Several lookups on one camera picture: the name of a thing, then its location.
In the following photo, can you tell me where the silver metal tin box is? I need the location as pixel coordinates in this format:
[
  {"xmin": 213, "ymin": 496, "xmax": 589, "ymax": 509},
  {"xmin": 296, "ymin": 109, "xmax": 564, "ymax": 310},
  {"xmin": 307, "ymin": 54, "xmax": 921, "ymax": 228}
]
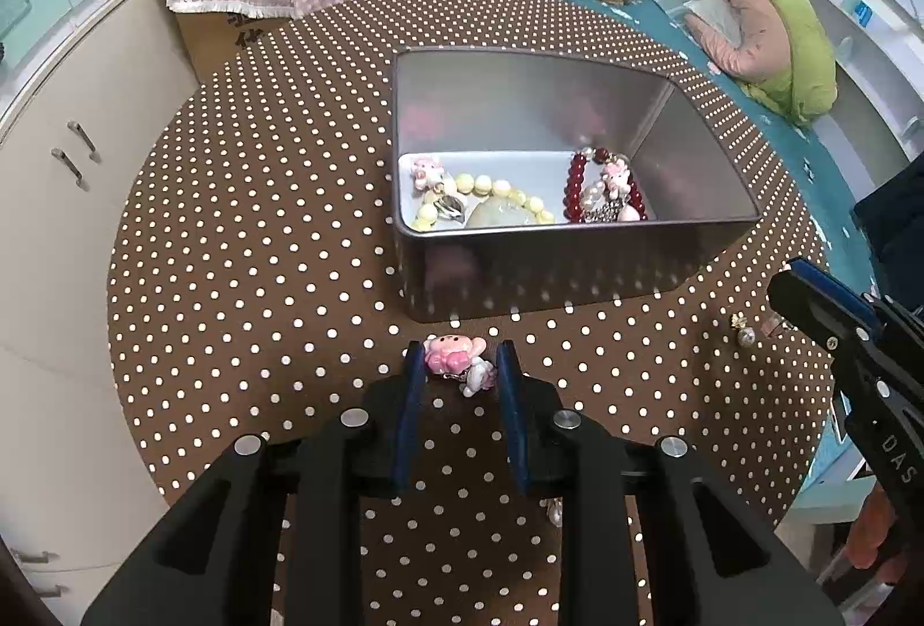
[{"xmin": 392, "ymin": 47, "xmax": 762, "ymax": 322}]

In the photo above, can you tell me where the green pillow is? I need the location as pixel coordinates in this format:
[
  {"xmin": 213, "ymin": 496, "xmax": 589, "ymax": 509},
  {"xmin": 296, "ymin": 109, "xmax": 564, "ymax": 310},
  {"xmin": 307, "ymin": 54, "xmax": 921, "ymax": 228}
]
[{"xmin": 743, "ymin": 0, "xmax": 840, "ymax": 126}]

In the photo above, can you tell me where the pale green jade pendant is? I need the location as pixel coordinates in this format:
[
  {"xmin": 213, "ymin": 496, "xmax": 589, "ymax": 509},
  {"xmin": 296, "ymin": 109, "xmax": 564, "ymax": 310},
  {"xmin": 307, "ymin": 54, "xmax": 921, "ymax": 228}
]
[{"xmin": 465, "ymin": 199, "xmax": 544, "ymax": 229}]

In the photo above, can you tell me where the cardboard box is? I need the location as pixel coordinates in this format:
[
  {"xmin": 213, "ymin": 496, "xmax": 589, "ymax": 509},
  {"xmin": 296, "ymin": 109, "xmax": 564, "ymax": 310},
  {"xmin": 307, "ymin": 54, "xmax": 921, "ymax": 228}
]
[{"xmin": 173, "ymin": 7, "xmax": 290, "ymax": 84}]

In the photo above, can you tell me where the pink doll charm pair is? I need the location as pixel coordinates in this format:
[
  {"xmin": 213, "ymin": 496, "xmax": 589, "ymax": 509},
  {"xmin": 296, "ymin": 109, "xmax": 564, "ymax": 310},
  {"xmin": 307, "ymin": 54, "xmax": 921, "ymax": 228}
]
[{"xmin": 424, "ymin": 334, "xmax": 499, "ymax": 397}]

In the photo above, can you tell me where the white low cabinet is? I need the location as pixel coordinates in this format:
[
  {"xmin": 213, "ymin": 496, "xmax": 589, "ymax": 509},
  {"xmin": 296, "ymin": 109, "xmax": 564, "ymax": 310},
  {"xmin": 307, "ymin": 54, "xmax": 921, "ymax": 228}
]
[{"xmin": 0, "ymin": 0, "xmax": 204, "ymax": 605}]

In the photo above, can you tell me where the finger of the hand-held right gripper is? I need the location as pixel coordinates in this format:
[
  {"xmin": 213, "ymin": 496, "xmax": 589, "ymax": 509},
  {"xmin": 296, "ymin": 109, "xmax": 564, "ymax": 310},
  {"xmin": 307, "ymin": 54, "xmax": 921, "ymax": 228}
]
[
  {"xmin": 785, "ymin": 258, "xmax": 882, "ymax": 327},
  {"xmin": 766, "ymin": 271, "xmax": 871, "ymax": 354}
]

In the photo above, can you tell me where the teal printed bed sheet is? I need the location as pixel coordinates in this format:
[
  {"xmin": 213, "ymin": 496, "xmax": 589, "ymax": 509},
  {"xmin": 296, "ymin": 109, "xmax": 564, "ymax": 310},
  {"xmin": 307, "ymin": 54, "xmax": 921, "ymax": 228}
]
[{"xmin": 549, "ymin": 0, "xmax": 924, "ymax": 526}]

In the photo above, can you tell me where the person's right hand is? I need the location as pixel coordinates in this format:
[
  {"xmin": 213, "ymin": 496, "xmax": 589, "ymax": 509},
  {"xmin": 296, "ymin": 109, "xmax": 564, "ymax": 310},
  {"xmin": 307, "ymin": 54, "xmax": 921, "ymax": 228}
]
[{"xmin": 844, "ymin": 485, "xmax": 897, "ymax": 571}]

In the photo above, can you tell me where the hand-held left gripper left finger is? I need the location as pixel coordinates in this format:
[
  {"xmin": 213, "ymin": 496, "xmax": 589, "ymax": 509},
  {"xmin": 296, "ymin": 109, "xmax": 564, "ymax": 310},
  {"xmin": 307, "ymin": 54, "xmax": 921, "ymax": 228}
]
[{"xmin": 79, "ymin": 341, "xmax": 429, "ymax": 626}]

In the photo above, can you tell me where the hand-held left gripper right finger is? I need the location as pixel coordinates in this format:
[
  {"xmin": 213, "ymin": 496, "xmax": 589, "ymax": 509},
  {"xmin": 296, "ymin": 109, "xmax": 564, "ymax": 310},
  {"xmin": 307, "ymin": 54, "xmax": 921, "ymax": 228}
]
[{"xmin": 497, "ymin": 339, "xmax": 845, "ymax": 626}]

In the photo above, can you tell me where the red bead bracelet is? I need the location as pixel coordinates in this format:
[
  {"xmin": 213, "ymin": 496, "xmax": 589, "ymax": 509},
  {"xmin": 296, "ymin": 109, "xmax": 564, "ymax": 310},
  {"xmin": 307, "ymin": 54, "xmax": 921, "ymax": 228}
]
[{"xmin": 561, "ymin": 146, "xmax": 649, "ymax": 224}]

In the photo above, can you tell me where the pink pillow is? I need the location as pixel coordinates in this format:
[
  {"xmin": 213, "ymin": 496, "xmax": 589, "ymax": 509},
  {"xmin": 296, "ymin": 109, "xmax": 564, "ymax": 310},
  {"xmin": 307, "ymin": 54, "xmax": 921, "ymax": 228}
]
[{"xmin": 684, "ymin": 0, "xmax": 778, "ymax": 83}]

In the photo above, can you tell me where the yellow bead bracelet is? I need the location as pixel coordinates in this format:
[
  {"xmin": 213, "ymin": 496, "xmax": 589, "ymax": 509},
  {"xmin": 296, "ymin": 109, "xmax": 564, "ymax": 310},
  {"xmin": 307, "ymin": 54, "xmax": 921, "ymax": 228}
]
[{"xmin": 408, "ymin": 171, "xmax": 557, "ymax": 232}]

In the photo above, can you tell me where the dark cloth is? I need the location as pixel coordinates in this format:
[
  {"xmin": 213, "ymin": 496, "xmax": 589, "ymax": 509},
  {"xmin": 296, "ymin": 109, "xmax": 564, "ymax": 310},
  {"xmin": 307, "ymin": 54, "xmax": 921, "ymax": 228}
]
[{"xmin": 852, "ymin": 162, "xmax": 924, "ymax": 301}]

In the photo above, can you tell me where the small pink cartoon charm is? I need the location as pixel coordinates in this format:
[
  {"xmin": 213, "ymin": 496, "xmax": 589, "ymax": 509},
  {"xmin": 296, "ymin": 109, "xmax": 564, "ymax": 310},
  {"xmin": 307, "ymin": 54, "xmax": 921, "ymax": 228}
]
[{"xmin": 410, "ymin": 154, "xmax": 445, "ymax": 191}]

